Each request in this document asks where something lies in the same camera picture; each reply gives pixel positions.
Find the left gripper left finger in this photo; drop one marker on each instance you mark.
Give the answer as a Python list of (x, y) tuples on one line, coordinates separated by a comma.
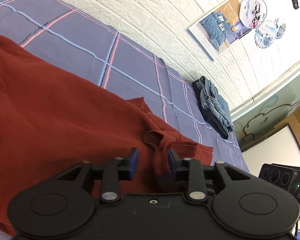
[(114, 171)]

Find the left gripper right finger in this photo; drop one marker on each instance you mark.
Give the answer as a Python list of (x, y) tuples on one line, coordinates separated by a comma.
[(191, 172)]

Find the dark red pants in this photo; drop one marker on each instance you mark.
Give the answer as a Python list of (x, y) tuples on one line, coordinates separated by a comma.
[(51, 120)]

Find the folded black garment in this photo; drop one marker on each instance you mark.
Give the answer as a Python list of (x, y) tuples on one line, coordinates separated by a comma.
[(209, 117)]

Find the folded blue jeans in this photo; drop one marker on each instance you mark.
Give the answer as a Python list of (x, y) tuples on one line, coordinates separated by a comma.
[(211, 100)]

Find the white board panel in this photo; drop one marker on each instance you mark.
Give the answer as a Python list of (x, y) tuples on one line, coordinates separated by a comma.
[(280, 148)]

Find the purple plaid bed sheet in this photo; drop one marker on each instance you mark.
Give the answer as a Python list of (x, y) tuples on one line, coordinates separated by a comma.
[(69, 39)]

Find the small blue white fan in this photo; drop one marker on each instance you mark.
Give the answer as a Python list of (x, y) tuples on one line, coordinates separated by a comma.
[(280, 26)]

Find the black depth camera device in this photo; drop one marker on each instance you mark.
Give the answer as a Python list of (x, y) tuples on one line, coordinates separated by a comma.
[(283, 176)]

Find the bedding poster on wall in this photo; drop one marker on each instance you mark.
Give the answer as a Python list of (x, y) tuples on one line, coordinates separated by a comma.
[(219, 29)]

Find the blue landscape wall fan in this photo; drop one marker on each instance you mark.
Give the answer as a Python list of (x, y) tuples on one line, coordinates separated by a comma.
[(265, 34)]

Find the white floral wall fan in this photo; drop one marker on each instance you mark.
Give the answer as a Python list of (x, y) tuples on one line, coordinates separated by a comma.
[(252, 13)]

